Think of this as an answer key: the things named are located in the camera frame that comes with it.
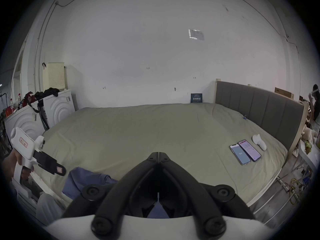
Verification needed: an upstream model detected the person's left hand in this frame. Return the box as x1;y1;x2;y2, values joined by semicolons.
2;149;34;184

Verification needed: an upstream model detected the yellow cable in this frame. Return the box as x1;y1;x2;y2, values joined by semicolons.
287;178;309;205

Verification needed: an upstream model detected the grey padded headboard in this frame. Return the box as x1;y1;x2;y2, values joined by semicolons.
214;79;306;157

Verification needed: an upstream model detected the beige soft toy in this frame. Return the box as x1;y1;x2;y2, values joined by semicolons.
301;128;317;147

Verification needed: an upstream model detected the bed with beige sheet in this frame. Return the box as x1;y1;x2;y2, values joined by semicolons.
41;102;288;209

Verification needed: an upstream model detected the smartphone with purple screen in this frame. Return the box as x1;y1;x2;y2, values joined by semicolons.
237;139;262;162

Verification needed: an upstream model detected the brown carton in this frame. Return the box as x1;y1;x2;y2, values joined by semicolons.
274;87;295;100

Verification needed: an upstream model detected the white hand controller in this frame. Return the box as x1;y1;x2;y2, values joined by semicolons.
252;134;267;151

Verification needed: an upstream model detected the paper sheet on wall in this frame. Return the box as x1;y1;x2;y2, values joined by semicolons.
188;29;205;41

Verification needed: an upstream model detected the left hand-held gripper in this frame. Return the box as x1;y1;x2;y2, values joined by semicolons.
10;127;67;200

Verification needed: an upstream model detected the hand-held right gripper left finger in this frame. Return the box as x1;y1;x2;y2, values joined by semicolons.
62;152;159;236

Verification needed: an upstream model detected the white washing machine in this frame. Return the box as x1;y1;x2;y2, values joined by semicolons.
34;62;76;129
3;91;46;141

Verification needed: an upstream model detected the smartphone with white screen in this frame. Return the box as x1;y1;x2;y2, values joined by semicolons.
229;144;251;166

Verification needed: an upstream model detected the dark blue shirt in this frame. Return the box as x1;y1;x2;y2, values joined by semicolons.
62;166;168;219

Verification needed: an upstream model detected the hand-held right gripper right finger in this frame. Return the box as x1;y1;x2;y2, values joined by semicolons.
159;152;255;236

